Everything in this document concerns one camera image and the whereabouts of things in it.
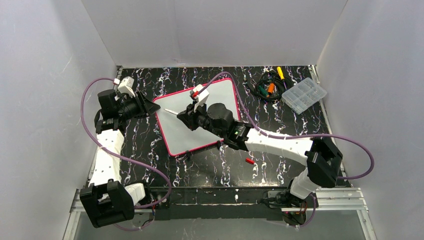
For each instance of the pink framed whiteboard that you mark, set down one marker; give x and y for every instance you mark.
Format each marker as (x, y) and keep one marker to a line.
(222, 107)

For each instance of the white red whiteboard marker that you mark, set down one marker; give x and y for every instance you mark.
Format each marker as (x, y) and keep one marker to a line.
(171, 112)

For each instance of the yellow handled screwdriver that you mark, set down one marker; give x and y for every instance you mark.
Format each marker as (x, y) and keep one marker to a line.
(280, 73)

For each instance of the red marker cap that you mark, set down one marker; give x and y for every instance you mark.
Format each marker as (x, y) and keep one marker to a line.
(249, 161)

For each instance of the clear plastic compartment box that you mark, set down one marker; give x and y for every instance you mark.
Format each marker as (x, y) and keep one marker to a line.
(303, 95)

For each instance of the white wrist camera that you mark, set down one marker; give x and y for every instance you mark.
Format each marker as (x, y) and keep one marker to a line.
(126, 86)
(199, 94)

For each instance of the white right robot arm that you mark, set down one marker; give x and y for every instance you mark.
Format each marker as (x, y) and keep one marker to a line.
(319, 155)

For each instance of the orange cable connector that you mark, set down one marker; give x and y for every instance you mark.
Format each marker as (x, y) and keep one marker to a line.
(270, 89)

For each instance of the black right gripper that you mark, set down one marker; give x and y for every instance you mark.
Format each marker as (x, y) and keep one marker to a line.
(191, 117)

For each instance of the aluminium front frame rail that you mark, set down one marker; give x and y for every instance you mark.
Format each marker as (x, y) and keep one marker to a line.
(258, 203)

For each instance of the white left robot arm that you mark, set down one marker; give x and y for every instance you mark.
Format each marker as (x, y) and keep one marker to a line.
(106, 200)

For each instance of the green cable connector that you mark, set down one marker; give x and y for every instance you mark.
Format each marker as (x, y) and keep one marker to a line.
(262, 91)

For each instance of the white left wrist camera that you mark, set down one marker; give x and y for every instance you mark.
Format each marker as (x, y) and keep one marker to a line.
(126, 86)

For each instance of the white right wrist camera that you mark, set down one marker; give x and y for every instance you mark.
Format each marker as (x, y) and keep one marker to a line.
(199, 94)

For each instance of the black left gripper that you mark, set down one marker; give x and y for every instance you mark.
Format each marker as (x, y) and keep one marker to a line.
(142, 105)

